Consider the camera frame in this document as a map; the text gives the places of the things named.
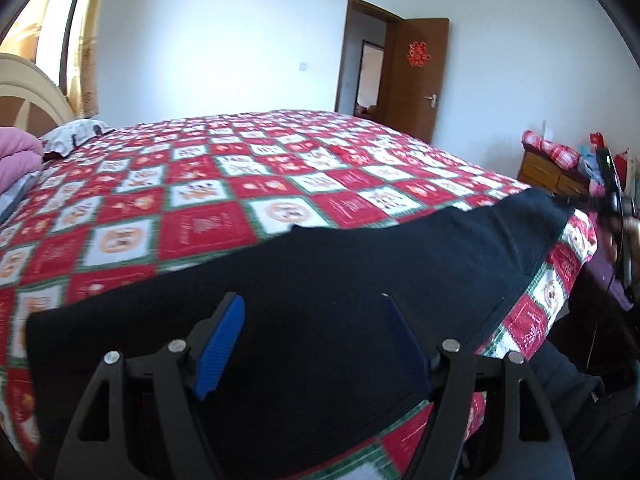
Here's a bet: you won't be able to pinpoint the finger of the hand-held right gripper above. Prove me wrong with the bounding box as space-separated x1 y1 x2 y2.
552 194 601 211

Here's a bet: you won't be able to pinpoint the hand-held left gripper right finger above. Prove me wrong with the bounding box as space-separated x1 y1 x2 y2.
377 292 576 480

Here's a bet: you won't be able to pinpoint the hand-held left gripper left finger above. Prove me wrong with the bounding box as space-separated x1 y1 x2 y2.
52 291 247 480

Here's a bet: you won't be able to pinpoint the black pants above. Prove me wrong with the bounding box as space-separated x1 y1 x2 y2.
25 187 573 480

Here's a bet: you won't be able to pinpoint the blue cloth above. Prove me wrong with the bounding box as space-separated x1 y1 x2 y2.
579 147 601 182

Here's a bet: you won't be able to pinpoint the wooden bedside cabinet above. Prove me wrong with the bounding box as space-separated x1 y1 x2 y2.
517 152 591 198

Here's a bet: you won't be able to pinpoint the red plaid cloth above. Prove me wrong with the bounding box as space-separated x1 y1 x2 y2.
521 130 581 171

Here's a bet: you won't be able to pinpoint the red checked printed blanket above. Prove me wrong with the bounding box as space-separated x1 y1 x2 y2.
0 109 598 480

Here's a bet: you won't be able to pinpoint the person's dark clothing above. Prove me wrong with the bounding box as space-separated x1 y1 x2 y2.
530 340 640 480

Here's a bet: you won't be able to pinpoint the brown wooden door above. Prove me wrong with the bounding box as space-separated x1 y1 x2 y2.
385 18 450 145

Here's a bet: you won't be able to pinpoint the red paper door decoration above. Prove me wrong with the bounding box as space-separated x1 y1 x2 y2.
406 41 431 67

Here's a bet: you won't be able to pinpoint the white patterned pillow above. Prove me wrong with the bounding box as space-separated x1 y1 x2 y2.
39 119 116 157

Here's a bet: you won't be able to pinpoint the pink quilt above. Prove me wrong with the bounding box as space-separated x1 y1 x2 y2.
0 127 45 193

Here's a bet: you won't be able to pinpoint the cream wooden headboard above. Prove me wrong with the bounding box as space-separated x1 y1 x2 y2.
0 52 76 138

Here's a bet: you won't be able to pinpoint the yellow patterned curtain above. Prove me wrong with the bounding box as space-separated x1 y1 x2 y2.
70 0 113 118

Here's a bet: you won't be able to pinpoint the window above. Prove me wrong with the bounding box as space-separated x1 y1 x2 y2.
0 0 86 91

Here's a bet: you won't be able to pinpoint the brown door frame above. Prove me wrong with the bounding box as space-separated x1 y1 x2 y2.
334 0 406 123

